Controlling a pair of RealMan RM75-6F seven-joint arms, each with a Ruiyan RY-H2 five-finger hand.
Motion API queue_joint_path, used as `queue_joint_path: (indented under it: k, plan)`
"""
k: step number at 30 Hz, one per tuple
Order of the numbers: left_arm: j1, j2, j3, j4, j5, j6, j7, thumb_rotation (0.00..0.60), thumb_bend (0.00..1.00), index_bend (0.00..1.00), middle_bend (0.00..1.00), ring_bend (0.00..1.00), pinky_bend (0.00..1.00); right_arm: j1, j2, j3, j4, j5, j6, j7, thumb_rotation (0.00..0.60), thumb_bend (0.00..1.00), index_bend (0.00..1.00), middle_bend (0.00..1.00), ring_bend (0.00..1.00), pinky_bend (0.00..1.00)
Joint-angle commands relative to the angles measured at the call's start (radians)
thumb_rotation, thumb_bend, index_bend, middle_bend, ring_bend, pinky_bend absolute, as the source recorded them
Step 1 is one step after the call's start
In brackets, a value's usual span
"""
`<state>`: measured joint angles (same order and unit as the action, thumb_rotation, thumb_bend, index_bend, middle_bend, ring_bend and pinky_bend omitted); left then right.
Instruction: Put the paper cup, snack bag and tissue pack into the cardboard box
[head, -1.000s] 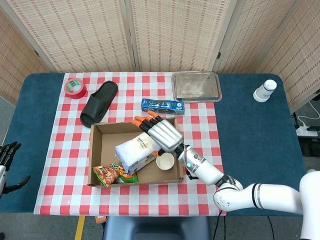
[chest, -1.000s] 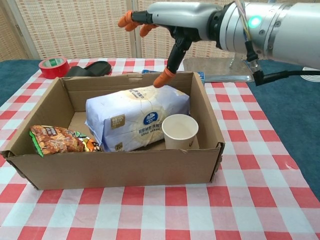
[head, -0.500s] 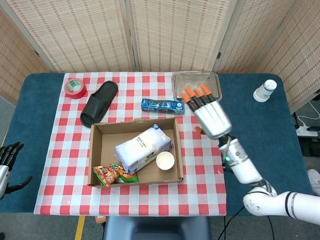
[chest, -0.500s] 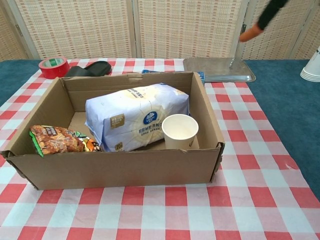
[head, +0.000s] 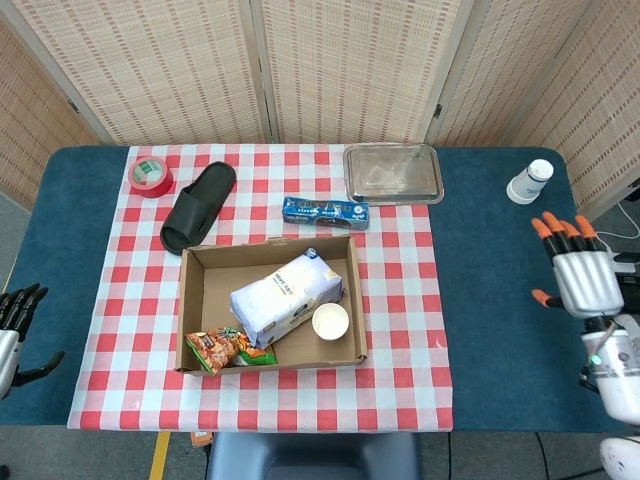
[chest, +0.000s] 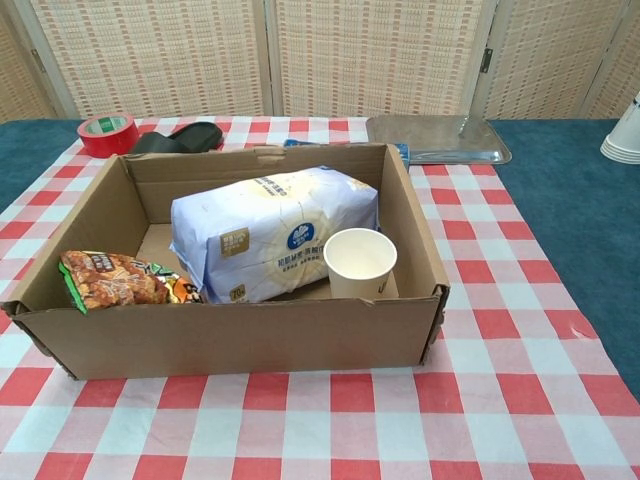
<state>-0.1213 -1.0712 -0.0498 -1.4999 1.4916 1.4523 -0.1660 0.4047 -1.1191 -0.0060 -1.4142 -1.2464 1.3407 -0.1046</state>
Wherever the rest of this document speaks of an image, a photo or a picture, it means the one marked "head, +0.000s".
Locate left silver hand black fingers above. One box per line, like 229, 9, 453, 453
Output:
0, 283, 66, 400

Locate right silver hand orange fingertips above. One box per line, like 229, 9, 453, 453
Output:
530, 211, 626, 320

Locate green snack bag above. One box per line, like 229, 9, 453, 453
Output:
184, 326, 279, 376

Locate small white paper cup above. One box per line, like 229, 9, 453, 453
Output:
311, 302, 351, 343

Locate white tissue pack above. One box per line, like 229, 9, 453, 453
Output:
229, 247, 350, 350

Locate upside-down paper cup stack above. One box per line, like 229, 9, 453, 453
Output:
505, 158, 555, 205

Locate brown cardboard box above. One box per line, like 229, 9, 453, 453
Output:
173, 234, 370, 376

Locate blue rectangular packet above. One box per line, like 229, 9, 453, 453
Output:
281, 195, 371, 232

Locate white power strip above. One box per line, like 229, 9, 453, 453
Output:
607, 252, 640, 274

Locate red white checkered tablecloth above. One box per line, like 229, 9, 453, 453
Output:
66, 143, 455, 434

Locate red tape roll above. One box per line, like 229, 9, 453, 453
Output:
127, 155, 175, 200

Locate rectangular metal tray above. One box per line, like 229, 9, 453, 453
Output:
342, 142, 446, 205

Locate black slipper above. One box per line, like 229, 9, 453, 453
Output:
159, 161, 238, 257

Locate bamboo folding screen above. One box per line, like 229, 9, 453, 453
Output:
0, 0, 640, 226

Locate dark blue chair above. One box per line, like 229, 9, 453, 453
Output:
206, 430, 422, 480

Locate white cable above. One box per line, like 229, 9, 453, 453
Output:
596, 199, 640, 254

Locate thin black cable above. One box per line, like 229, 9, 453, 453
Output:
536, 431, 549, 480

